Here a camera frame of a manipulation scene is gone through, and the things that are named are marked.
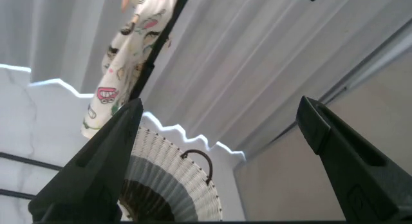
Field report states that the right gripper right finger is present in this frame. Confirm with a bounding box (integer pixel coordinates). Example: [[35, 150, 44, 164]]
[[295, 95, 412, 223]]

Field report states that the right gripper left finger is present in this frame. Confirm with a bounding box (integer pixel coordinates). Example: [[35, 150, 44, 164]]
[[28, 97, 144, 223]]

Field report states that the cream printed garment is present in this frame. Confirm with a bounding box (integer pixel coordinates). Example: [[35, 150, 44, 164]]
[[80, 0, 183, 140]]

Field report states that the white laundry basket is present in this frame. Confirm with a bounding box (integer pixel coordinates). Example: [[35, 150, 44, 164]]
[[118, 126, 223, 222]]

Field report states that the black clothes rack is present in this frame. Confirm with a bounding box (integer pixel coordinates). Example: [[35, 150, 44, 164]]
[[0, 0, 320, 201]]

